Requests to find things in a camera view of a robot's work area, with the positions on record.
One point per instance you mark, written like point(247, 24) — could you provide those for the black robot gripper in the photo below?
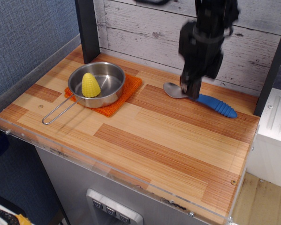
point(202, 57)

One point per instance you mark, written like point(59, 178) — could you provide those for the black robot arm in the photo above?
point(215, 16)

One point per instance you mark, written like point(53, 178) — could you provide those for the orange knitted cloth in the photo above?
point(131, 85)

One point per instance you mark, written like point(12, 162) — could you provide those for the yellow toy corn cob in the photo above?
point(90, 86)

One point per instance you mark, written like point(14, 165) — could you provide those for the grey ice dispenser panel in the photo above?
point(110, 211)

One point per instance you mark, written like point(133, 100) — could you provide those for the yellow object bottom left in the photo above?
point(23, 220)

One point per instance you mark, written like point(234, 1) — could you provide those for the small steel saucepan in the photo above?
point(110, 78)

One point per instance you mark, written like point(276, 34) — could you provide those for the black vertical post right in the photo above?
point(271, 76)

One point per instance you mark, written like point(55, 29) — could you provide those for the black vertical post left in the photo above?
point(88, 29)

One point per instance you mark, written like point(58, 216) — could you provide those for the blue handled metal spoon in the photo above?
point(220, 107)

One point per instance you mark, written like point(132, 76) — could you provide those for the silver toy fridge cabinet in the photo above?
point(71, 181)

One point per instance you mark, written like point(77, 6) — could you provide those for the clear acrylic table guard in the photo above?
point(175, 149)

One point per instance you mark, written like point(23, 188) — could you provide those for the black vertical post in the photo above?
point(88, 29)
point(271, 76)

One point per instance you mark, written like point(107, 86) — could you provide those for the white grooved side counter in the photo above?
point(265, 158)

